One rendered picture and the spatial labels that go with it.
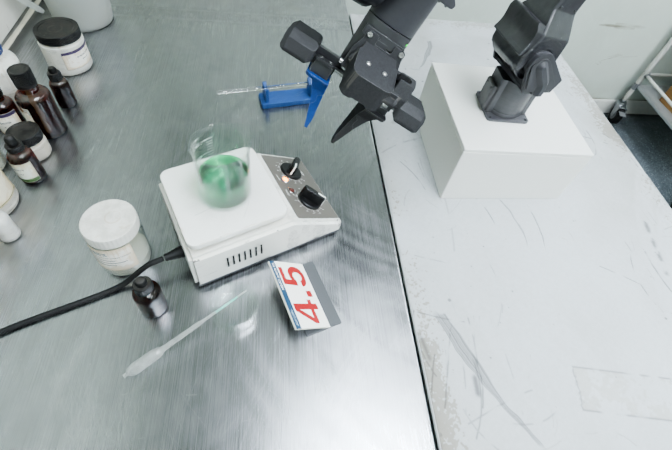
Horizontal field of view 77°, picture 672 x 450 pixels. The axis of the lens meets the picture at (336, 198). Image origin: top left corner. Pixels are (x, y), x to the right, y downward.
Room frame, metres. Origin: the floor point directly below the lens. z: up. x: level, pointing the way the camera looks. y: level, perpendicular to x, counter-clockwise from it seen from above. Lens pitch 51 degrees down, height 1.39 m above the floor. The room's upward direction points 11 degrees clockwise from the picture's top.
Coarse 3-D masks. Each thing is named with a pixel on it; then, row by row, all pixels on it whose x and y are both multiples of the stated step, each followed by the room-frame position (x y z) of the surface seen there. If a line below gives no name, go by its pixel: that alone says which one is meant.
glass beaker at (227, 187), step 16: (208, 128) 0.32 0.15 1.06; (224, 128) 0.33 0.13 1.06; (240, 128) 0.33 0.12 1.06; (192, 144) 0.30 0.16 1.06; (208, 144) 0.32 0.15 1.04; (224, 144) 0.33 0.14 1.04; (240, 144) 0.33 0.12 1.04; (192, 160) 0.28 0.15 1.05; (240, 160) 0.28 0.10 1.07; (208, 176) 0.27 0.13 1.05; (224, 176) 0.27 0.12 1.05; (240, 176) 0.28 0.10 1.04; (208, 192) 0.27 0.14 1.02; (224, 192) 0.27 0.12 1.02; (240, 192) 0.28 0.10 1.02; (224, 208) 0.27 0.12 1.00
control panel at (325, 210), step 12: (264, 156) 0.39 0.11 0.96; (276, 168) 0.38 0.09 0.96; (300, 168) 0.40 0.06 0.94; (276, 180) 0.35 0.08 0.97; (288, 180) 0.36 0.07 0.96; (300, 180) 0.38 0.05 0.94; (312, 180) 0.39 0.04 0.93; (288, 192) 0.34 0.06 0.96; (300, 204) 0.32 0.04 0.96; (324, 204) 0.35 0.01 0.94; (300, 216) 0.30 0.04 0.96; (312, 216) 0.31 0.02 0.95; (324, 216) 0.32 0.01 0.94; (336, 216) 0.34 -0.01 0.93
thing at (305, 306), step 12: (276, 264) 0.25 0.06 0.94; (288, 264) 0.26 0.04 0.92; (288, 276) 0.24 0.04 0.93; (300, 276) 0.25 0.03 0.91; (288, 288) 0.22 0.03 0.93; (300, 288) 0.23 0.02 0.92; (300, 300) 0.21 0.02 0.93; (312, 300) 0.22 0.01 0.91; (300, 312) 0.19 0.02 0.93; (312, 312) 0.20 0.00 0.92; (300, 324) 0.18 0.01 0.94; (312, 324) 0.19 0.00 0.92; (324, 324) 0.19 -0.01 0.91
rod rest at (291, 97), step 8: (304, 88) 0.62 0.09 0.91; (264, 96) 0.57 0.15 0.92; (272, 96) 0.58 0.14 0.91; (280, 96) 0.59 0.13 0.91; (288, 96) 0.59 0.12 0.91; (296, 96) 0.59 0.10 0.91; (304, 96) 0.60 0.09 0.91; (264, 104) 0.56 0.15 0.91; (272, 104) 0.56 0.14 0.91; (280, 104) 0.57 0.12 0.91; (288, 104) 0.58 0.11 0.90; (296, 104) 0.58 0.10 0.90
